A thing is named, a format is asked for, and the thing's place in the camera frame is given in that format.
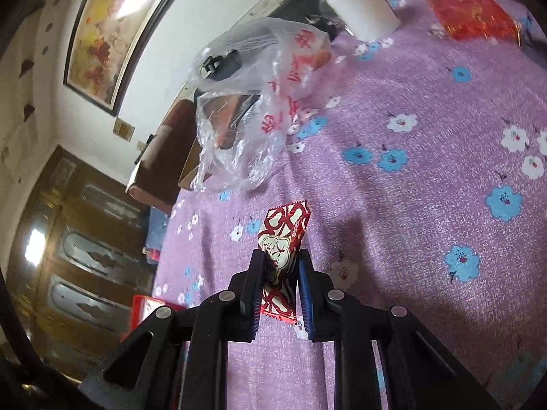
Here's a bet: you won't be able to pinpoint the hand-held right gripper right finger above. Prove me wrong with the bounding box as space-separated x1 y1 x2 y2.
298 248 501 410

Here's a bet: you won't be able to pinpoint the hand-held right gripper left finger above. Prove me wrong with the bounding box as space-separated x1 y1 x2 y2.
79 248 268 410

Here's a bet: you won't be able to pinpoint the red white patterned candy bar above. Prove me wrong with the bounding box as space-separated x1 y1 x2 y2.
256 200 312 326

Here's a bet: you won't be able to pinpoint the red tray white inside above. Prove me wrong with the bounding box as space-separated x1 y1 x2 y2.
129 295 184 342

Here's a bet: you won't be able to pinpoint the cardboard box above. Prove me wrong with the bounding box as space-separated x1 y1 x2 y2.
177 145 216 193

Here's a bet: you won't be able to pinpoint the brown armchair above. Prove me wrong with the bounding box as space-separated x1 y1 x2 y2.
125 98 203 215

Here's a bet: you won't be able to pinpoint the wooden wardrobe glass doors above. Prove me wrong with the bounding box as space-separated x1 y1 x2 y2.
0 145 172 383

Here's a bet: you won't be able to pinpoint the clear plastic bag red print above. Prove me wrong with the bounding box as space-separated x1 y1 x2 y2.
188 17 334 193

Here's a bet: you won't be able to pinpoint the black clamp device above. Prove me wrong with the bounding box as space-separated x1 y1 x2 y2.
201 49 242 81

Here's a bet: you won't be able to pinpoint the black leather sofa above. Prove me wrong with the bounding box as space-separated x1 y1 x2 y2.
265 0 355 37

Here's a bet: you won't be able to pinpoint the white plastic jar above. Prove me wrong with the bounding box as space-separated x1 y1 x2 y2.
320 0 402 41

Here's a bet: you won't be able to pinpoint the red mesh pouch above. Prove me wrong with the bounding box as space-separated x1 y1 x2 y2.
425 0 523 49

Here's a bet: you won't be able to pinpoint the small framed wall certificate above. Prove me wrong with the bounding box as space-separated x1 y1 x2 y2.
113 120 136 141

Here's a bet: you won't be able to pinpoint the framed wall painting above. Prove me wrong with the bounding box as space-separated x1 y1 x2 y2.
63 0 201 117

